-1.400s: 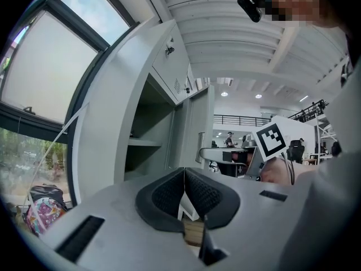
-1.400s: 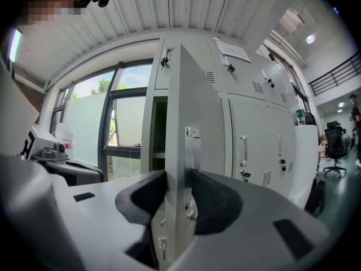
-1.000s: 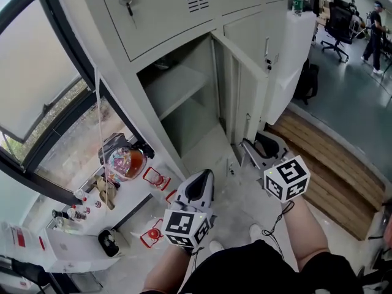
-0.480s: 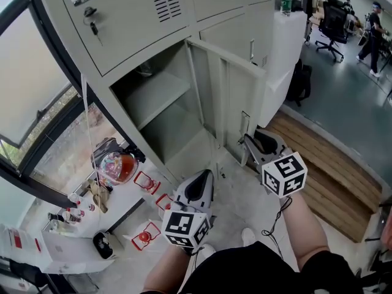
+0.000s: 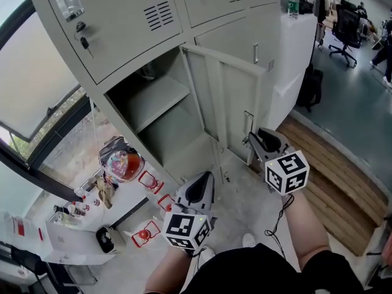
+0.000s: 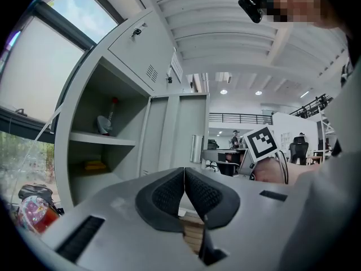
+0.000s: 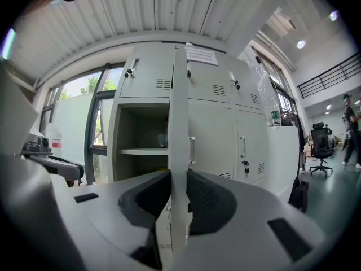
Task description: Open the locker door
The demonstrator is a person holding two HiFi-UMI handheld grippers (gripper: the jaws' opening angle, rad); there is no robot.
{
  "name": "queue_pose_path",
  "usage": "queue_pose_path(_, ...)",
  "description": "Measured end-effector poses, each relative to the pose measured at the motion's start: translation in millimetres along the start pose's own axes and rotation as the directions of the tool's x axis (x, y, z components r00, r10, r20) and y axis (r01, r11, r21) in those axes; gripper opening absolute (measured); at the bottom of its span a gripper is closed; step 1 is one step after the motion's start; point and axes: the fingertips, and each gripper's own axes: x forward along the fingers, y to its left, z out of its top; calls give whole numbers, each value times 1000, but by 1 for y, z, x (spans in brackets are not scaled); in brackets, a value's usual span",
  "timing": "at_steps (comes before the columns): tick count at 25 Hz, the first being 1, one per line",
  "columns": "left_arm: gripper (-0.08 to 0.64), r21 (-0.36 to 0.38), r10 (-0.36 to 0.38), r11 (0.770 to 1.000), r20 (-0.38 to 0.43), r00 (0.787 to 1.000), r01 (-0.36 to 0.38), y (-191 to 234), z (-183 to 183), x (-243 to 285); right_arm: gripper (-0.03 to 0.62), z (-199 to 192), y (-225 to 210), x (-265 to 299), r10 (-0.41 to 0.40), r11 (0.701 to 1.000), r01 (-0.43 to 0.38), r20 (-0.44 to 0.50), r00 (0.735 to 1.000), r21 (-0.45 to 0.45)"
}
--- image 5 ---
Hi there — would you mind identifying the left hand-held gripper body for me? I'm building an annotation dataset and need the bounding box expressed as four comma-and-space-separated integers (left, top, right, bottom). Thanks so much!
162, 203, 217, 251

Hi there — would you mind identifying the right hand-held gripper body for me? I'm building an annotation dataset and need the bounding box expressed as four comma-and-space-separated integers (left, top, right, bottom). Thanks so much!
265, 149, 310, 195

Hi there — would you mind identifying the grey locker door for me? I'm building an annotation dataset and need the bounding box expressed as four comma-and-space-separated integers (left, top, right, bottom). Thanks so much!
179, 43, 267, 167

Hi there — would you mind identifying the grey metal locker cabinet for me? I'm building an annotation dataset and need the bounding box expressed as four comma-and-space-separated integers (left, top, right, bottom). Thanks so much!
26, 0, 282, 187

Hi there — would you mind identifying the person's right forearm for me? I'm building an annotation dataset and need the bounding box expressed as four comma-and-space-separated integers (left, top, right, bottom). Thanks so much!
280, 190, 333, 273

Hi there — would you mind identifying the person's left forearm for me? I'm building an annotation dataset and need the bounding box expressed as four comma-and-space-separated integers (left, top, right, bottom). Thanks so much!
143, 247, 192, 294

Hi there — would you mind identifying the person's left white shoe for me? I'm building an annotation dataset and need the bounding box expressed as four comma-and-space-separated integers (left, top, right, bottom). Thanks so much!
200, 245, 217, 265

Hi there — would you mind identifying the person's white shoe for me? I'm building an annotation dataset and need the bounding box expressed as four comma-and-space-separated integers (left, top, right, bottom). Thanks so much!
200, 245, 217, 265
241, 233, 257, 248

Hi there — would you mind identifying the wooden plank platform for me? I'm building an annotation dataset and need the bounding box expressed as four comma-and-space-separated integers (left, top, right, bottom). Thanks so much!
251, 115, 390, 257

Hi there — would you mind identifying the row of small bottles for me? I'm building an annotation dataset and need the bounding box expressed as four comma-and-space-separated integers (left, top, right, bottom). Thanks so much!
45, 176, 151, 229

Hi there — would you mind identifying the person's right white shoe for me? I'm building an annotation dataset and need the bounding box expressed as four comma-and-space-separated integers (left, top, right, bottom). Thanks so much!
241, 233, 257, 248

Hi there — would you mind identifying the colourful plastic bag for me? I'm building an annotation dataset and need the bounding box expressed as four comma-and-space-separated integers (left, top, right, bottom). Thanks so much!
104, 150, 146, 184

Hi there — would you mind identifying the black backpack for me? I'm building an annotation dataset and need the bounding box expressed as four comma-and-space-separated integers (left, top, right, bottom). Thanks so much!
295, 62, 324, 113
98, 135, 138, 165

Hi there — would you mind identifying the person's black clothing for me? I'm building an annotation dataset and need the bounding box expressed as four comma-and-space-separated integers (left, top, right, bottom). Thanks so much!
180, 242, 365, 294

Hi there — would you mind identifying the white trash bin black liner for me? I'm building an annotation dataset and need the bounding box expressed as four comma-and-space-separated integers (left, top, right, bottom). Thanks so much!
96, 226, 126, 254

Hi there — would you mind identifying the beige cloth pouch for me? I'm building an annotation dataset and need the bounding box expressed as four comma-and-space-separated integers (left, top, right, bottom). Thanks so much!
93, 175, 119, 209

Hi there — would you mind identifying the white counter block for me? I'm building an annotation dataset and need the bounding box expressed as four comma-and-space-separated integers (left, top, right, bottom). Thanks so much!
266, 10, 318, 131

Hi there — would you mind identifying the white box unit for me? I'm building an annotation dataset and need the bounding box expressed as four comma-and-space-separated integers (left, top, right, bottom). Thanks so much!
45, 220, 117, 265

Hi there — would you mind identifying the clear plastic container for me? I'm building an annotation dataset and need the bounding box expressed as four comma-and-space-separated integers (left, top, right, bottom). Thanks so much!
139, 61, 163, 81

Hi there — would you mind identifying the clear bottle green label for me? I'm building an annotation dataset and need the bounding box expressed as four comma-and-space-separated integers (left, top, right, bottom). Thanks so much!
287, 0, 300, 20

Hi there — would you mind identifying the black office chair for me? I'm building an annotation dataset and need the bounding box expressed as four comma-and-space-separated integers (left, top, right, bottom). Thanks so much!
329, 0, 362, 69

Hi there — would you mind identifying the large clear jug red label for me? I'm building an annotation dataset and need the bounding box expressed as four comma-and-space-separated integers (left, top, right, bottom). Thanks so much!
30, 222, 47, 247
4, 214, 31, 244

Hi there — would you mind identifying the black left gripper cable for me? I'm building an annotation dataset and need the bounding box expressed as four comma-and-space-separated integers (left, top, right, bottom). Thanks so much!
192, 246, 208, 271

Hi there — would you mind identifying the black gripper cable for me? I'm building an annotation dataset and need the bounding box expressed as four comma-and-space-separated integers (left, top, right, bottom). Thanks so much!
192, 246, 208, 271
265, 194, 295, 258

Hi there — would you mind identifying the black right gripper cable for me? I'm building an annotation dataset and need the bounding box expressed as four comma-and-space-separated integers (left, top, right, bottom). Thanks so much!
265, 194, 295, 258

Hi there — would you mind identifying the white pull cord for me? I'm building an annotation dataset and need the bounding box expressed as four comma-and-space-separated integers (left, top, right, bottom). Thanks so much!
88, 98, 108, 205

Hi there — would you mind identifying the black window frame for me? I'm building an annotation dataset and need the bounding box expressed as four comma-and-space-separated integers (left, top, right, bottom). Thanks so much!
0, 0, 102, 202

